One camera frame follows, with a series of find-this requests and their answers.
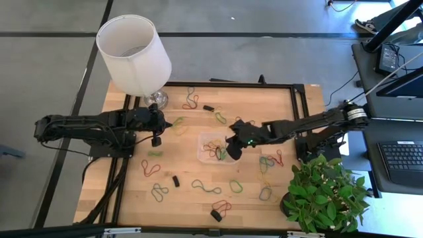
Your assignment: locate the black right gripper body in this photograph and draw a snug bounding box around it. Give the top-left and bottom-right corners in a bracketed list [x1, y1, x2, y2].
[229, 119, 271, 149]

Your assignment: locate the black keyboard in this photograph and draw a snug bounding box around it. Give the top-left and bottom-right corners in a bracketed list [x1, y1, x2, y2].
[377, 140, 423, 188]

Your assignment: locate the black stand pole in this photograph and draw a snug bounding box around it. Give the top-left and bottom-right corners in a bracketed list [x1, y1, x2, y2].
[362, 0, 423, 53]

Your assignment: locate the black desk cable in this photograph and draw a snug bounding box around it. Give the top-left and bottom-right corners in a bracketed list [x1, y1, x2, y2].
[383, 41, 412, 72]

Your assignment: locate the potted green plant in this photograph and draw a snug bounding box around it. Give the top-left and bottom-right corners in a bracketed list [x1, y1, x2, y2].
[280, 153, 371, 234]

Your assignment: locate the dark grey desk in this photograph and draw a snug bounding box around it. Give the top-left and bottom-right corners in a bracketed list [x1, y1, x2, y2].
[351, 42, 423, 120]
[343, 118, 423, 196]

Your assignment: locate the clear plastic bin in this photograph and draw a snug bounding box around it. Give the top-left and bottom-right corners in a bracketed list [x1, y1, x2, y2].
[197, 132, 239, 165]

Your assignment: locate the silver metal bracket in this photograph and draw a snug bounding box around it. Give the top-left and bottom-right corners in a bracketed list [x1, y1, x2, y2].
[104, 227, 142, 235]
[286, 230, 325, 238]

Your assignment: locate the person's shoe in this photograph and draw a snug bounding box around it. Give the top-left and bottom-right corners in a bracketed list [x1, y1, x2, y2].
[354, 18, 378, 35]

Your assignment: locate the black floor cable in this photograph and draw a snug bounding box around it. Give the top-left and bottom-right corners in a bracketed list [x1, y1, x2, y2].
[326, 0, 358, 13]
[325, 70, 360, 107]

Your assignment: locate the black power adapter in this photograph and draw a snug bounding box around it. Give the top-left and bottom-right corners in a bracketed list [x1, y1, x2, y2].
[375, 44, 400, 75]

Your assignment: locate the white shade table lamp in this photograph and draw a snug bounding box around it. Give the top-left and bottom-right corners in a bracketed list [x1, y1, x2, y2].
[95, 14, 173, 112]

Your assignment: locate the person's leg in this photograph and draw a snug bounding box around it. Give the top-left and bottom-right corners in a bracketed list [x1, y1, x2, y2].
[371, 6, 423, 46]

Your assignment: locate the red rubber band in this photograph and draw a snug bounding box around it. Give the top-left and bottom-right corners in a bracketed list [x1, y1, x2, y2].
[141, 159, 162, 178]
[182, 95, 200, 110]
[202, 141, 219, 159]
[211, 199, 233, 219]
[234, 115, 257, 126]
[267, 149, 285, 168]

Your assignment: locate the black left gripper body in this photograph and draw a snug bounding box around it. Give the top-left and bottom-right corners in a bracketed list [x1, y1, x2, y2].
[138, 103, 163, 148]

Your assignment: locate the dark computer monitor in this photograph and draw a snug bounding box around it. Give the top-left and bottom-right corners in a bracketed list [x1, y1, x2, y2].
[375, 65, 423, 99]

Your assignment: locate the white cable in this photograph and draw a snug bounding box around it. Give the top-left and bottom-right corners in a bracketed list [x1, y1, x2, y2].
[350, 59, 423, 102]

